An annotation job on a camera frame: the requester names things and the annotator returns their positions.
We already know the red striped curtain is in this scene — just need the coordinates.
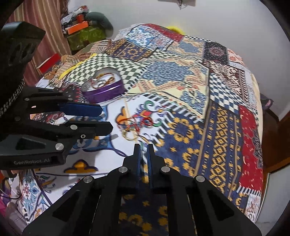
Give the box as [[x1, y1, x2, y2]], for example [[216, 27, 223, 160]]
[[6, 0, 72, 87]]

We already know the bracelets and rings pile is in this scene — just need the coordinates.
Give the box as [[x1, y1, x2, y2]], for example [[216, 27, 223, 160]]
[[117, 113, 157, 141]]

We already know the dark bag on floor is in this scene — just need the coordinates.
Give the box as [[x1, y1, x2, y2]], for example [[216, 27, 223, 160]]
[[260, 94, 273, 111]]

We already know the grey stuffed cushion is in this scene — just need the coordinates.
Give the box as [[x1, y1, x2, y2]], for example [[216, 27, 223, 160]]
[[85, 12, 113, 37]]

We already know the orange box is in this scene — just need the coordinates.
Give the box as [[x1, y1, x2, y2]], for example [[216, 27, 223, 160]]
[[66, 21, 89, 35]]

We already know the yellow plastic chair back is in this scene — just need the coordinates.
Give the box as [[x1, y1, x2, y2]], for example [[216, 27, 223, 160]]
[[167, 26, 185, 35]]

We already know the striped brown blanket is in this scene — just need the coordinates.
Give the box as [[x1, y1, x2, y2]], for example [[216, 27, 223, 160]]
[[43, 39, 112, 80]]

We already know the brown wooden door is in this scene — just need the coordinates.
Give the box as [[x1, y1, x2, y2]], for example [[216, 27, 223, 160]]
[[261, 109, 290, 174]]

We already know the colourful patchwork bedspread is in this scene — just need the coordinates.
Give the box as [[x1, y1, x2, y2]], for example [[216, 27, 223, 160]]
[[19, 24, 262, 235]]

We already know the purple heart-shaped jewelry box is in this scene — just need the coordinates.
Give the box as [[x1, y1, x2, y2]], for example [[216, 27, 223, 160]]
[[81, 67, 125, 103]]

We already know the yellow cloth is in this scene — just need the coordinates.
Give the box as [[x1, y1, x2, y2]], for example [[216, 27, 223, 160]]
[[59, 53, 97, 80]]

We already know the red white box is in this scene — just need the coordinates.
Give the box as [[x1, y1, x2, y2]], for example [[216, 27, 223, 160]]
[[37, 54, 61, 75]]

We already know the green patterned covered stand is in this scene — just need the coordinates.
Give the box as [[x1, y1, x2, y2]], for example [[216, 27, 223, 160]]
[[67, 26, 106, 51]]

